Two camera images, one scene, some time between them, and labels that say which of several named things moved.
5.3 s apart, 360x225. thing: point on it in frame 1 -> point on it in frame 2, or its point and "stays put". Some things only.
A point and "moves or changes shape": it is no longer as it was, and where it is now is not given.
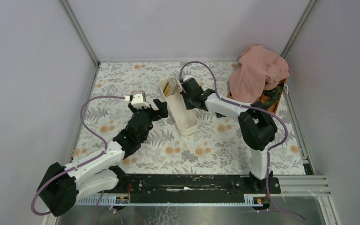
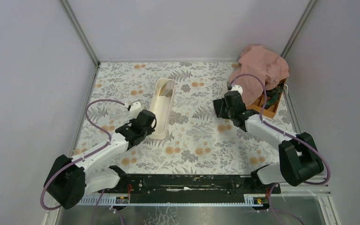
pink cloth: (260, 70) stays put
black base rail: (193, 189) stays put
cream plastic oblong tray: (170, 90) moves or changes shape
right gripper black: (187, 94) -> (219, 108)
